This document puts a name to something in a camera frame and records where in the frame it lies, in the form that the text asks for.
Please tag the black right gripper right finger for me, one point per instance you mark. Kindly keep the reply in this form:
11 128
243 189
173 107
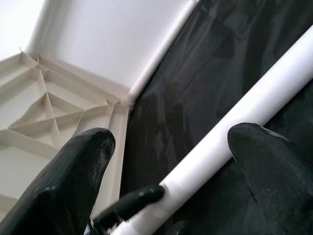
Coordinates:
281 186

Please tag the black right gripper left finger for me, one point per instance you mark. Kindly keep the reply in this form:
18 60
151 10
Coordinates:
68 186

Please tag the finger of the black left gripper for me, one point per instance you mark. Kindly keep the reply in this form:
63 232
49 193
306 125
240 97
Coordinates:
139 198
178 228

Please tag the white plastic table leg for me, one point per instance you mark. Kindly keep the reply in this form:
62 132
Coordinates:
159 56
39 27
220 137

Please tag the cream plastic children's tabletop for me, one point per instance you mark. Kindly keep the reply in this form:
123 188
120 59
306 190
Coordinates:
61 98

